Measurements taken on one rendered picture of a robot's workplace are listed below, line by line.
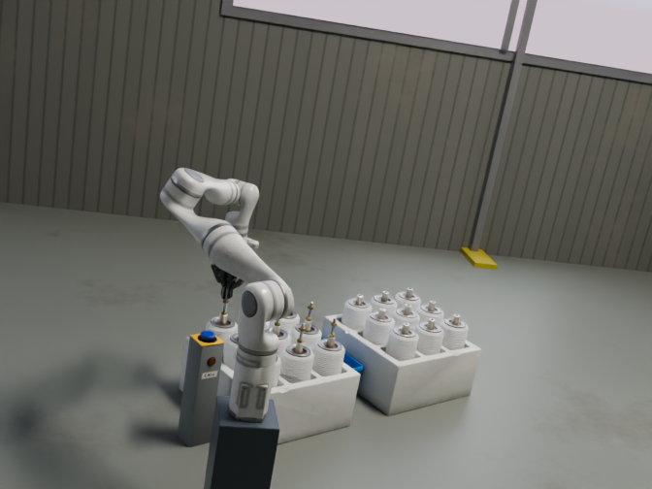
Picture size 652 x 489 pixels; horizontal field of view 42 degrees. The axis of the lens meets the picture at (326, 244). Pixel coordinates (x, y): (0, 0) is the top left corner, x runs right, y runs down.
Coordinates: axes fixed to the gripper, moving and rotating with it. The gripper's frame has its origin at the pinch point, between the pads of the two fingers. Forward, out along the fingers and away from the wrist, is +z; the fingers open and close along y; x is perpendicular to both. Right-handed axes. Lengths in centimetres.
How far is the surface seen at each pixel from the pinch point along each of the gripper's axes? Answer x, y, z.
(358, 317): 46, 24, 13
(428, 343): 48, 49, 14
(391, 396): 31, 47, 28
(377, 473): -1, 59, 35
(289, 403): -7.2, 30.8, 21.7
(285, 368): -3.0, 25.5, 14.2
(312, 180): 168, -68, 6
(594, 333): 168, 83, 35
